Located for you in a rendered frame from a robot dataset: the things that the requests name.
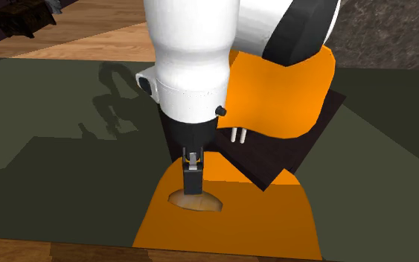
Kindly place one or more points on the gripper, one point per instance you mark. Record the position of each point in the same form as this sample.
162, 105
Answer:
192, 136

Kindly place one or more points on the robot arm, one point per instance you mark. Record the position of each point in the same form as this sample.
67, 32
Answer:
191, 54

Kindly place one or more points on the tan wooden oval object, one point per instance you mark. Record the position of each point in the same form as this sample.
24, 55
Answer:
209, 204

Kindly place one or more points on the small white peg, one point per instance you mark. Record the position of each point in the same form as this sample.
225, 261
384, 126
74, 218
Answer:
233, 134
243, 135

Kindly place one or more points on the dark brown square board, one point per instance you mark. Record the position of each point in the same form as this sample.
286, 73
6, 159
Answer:
267, 159

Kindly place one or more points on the dark green flat furniture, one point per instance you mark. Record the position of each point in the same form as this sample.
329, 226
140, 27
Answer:
60, 203

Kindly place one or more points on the dark wooden furniture piece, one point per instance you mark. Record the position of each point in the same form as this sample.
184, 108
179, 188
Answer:
22, 16

